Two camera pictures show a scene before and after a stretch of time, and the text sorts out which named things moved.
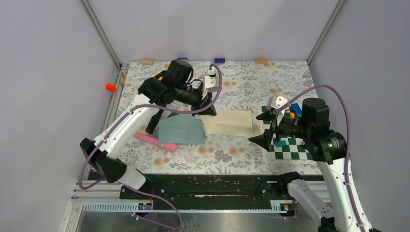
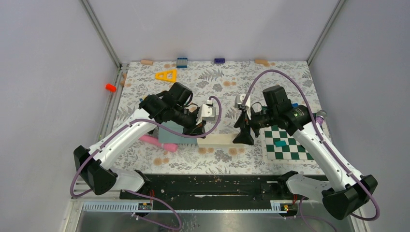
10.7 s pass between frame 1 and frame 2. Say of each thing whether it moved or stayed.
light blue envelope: stayed
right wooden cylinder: stayed
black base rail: stayed
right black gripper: moved
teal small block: stayed
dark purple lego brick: stayed
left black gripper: moved
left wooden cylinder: stayed
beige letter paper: moved
